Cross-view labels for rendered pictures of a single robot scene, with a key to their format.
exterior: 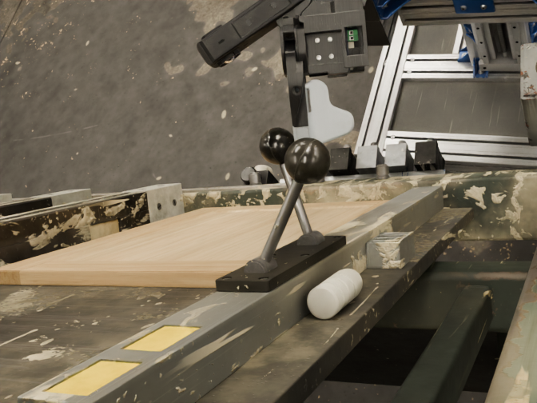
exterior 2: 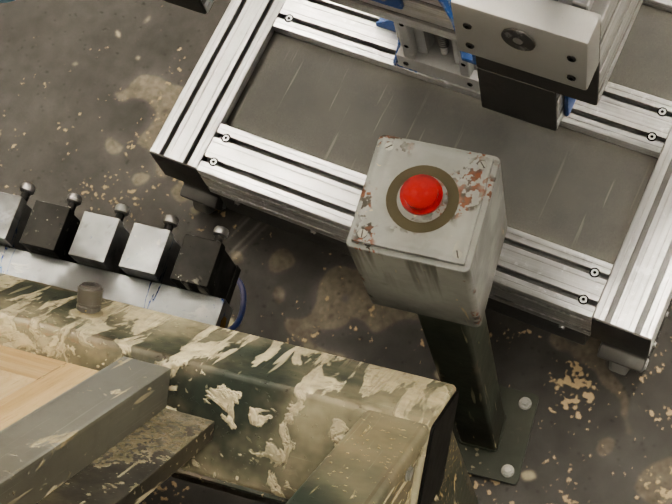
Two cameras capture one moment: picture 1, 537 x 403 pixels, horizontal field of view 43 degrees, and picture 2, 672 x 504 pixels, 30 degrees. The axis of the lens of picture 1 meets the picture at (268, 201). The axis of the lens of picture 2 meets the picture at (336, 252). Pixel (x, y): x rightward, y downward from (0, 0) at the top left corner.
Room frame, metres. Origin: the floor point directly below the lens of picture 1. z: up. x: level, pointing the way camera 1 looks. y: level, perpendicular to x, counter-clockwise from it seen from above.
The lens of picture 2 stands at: (0.10, -0.38, 1.99)
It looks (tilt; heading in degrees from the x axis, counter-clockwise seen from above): 67 degrees down; 354
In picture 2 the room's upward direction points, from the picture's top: 25 degrees counter-clockwise
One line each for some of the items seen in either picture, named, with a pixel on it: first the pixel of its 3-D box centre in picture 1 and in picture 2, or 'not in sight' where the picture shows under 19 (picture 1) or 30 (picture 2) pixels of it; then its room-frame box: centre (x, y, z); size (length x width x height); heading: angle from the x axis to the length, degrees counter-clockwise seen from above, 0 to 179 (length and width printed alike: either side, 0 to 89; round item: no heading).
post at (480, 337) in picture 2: not in sight; (465, 364); (0.56, -0.52, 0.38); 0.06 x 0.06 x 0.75; 44
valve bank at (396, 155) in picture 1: (350, 178); (68, 257); (0.83, -0.17, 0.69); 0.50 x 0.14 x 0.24; 44
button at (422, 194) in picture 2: not in sight; (421, 196); (0.56, -0.52, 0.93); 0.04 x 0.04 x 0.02
